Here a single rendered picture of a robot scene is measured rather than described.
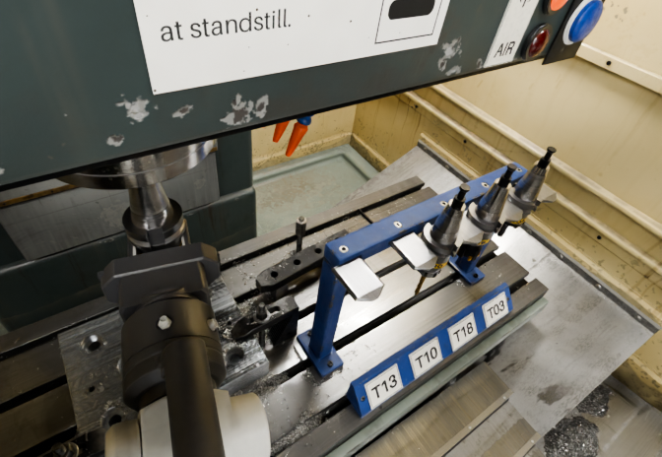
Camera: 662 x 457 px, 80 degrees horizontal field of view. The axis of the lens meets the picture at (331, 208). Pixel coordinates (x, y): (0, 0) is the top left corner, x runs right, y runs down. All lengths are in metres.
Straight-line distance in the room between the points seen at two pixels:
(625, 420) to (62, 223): 1.46
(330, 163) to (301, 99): 1.60
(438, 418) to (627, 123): 0.80
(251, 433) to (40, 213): 0.76
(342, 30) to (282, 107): 0.05
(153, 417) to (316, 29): 0.30
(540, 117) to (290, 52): 1.09
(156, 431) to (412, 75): 0.31
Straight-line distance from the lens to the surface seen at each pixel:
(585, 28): 0.37
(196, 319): 0.41
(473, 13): 0.27
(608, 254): 1.28
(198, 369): 0.35
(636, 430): 1.40
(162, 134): 0.18
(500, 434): 1.12
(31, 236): 1.07
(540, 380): 1.22
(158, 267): 0.46
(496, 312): 1.00
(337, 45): 0.20
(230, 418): 0.38
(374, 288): 0.57
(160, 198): 0.46
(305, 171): 1.74
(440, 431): 1.03
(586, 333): 1.28
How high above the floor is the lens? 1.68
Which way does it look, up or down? 44 degrees down
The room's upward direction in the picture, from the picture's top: 9 degrees clockwise
